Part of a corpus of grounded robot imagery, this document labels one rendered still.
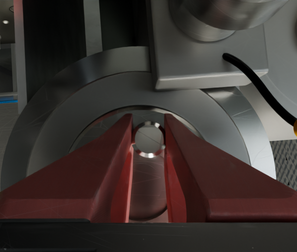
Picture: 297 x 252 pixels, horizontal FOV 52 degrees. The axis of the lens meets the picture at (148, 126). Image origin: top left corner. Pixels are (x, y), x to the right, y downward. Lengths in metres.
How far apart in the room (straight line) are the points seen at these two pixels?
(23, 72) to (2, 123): 0.35
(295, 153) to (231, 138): 0.22
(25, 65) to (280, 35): 0.15
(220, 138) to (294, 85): 0.06
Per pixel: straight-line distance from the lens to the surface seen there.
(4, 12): 0.49
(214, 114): 0.16
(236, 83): 0.16
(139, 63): 0.17
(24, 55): 0.19
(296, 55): 0.20
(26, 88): 0.18
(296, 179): 0.39
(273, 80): 0.19
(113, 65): 0.17
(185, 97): 0.16
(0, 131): 0.54
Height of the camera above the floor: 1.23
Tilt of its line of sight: 5 degrees down
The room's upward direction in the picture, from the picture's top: 175 degrees clockwise
